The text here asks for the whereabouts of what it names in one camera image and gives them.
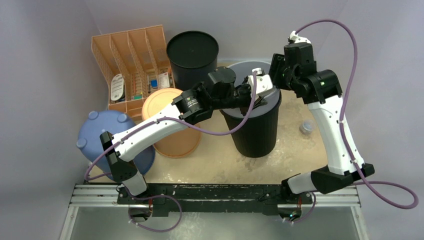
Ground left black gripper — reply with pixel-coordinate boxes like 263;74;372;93
212;76;268;117

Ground grey plastic bucket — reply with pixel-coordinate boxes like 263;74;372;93
222;60;280;119

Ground black ribbed bin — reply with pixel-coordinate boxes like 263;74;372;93
231;96;282;158

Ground dark navy cylindrical bin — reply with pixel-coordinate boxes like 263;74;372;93
166;30;219;91

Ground orange plastic bucket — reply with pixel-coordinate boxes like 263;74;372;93
141;88;201;158

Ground large blue plastic bucket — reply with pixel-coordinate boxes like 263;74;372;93
76;110;157;181

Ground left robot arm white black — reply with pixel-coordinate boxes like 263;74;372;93
99;67;275;205

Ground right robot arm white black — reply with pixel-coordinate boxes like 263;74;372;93
269;42;375;204

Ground small clear plastic cup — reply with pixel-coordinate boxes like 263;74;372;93
299;119;316;135

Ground small boxes in organizer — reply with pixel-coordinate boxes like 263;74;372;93
130;70;175;100

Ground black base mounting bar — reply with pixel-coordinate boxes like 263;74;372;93
117;183;313;217

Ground orange plastic file organizer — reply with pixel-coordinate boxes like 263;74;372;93
91;25;172;121

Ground white oval package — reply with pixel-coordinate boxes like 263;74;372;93
110;73;126;102

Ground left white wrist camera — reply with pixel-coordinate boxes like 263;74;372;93
252;67;275;98

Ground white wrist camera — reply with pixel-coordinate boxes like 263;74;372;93
288;30;311;44
252;67;275;98

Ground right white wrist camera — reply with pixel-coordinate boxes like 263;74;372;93
288;30;311;44

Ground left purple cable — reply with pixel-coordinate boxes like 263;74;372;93
85;69;259;232

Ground aluminium frame rail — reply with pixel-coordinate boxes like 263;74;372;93
69;184;361;208

